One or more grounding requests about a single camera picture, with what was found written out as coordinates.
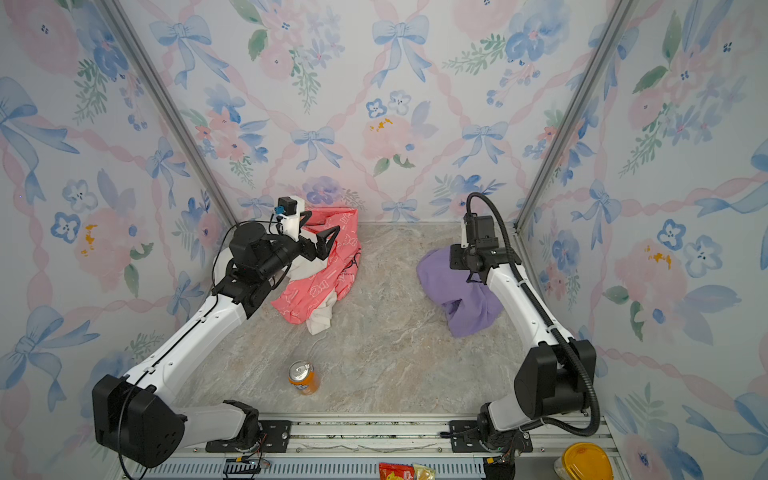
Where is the purple cloth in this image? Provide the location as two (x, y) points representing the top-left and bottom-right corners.
(416, 247), (504, 338)

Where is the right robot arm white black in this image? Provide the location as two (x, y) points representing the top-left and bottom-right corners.
(449, 214), (601, 451)

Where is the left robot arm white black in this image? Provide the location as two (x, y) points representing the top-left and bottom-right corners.
(92, 212), (341, 469)

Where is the pink patterned cloth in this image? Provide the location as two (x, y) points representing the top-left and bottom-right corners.
(272, 207), (361, 335)

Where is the white cloth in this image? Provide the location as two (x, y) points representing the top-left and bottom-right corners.
(273, 256), (337, 335)

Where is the orange soda can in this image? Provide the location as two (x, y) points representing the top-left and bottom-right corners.
(288, 360), (320, 395)

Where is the yellow green snack packet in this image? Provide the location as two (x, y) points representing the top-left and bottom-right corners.
(413, 464), (437, 480)

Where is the yellow lid container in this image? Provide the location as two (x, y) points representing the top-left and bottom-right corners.
(554, 442), (614, 480)

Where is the red snack packet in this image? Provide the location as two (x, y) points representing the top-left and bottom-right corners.
(378, 463), (415, 480)

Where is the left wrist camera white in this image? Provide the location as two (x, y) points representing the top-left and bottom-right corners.
(275, 196), (305, 241)

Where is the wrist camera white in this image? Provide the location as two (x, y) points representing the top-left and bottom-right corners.
(275, 196), (305, 241)
(461, 214), (469, 248)

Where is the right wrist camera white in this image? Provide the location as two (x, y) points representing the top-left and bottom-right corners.
(461, 214), (469, 248)

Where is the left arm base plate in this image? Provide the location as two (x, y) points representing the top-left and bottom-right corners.
(205, 419), (292, 454)

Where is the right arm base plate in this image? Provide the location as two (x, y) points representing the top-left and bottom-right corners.
(439, 420), (533, 456)

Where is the black corrugated cable hose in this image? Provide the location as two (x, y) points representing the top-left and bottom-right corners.
(465, 191), (602, 438)

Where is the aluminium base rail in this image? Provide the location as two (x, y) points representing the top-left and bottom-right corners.
(113, 413), (579, 479)

